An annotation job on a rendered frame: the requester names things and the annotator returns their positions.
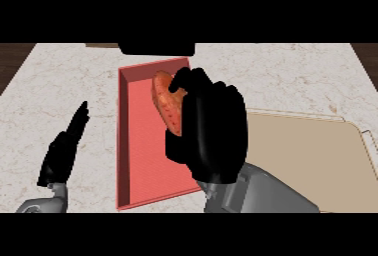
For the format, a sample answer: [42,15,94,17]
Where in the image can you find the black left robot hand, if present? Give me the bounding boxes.
[35,100,91,188]

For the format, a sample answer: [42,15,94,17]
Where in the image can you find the brown wooden board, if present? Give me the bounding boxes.
[84,42,121,49]

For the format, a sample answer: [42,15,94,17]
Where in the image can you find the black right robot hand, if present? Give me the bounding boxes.
[164,66,249,185]

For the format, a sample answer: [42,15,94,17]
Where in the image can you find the orange sweet potato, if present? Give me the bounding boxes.
[150,70,189,138]

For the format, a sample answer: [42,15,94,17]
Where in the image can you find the tan cardboard box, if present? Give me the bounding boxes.
[243,108,378,214]

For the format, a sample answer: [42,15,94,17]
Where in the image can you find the red rectangular tray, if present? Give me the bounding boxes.
[115,56,203,212]

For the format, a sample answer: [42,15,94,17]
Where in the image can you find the black appliance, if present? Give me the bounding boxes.
[116,42,196,57]

